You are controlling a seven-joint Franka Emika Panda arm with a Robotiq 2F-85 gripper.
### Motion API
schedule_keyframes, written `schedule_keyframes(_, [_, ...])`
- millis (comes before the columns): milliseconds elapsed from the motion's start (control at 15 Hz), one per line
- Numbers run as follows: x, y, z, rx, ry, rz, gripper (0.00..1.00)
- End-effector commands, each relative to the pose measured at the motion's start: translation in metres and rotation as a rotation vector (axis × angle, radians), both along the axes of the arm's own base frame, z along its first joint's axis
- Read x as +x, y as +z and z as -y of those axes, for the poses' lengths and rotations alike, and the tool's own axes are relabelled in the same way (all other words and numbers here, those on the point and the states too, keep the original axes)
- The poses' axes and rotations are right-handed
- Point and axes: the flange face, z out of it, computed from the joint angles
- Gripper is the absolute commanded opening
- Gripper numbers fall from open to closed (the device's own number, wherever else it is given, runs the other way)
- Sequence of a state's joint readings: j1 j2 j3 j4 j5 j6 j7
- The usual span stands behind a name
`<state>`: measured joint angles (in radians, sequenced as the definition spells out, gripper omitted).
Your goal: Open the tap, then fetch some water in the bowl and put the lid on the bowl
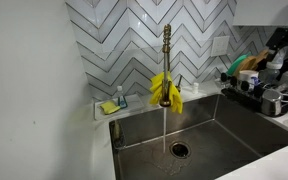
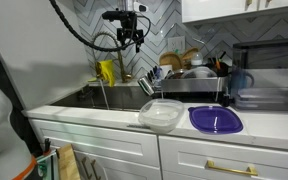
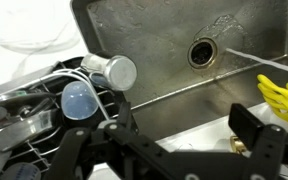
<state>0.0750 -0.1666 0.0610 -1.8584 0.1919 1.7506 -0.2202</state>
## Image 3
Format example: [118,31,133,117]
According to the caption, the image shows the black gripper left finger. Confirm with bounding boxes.
[43,101,185,180]

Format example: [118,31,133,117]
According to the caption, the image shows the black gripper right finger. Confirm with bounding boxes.
[227,102,288,180]

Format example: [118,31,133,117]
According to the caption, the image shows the running water stream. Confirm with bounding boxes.
[225,47,288,78]

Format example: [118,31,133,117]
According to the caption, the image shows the brass pull-down faucet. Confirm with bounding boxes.
[229,134,249,155]

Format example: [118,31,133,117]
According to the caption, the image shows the yellow rubber gloves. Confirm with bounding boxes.
[256,73,288,133]

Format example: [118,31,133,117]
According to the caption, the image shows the translucent bottle cap dome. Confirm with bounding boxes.
[60,80,100,121]

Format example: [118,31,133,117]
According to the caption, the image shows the stainless steel cup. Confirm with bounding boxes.
[80,52,139,92]

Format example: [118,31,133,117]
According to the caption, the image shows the steel dish rack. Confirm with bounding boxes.
[0,56,142,180]

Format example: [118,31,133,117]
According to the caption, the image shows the clear baby bottle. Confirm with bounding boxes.
[0,161,42,180]

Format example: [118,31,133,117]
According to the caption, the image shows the round sink drain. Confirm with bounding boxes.
[187,36,219,70]

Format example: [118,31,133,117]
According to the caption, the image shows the steel kitchen tongs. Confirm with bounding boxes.
[0,109,62,152]

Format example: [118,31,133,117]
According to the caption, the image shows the stainless steel sink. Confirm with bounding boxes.
[70,0,288,142]

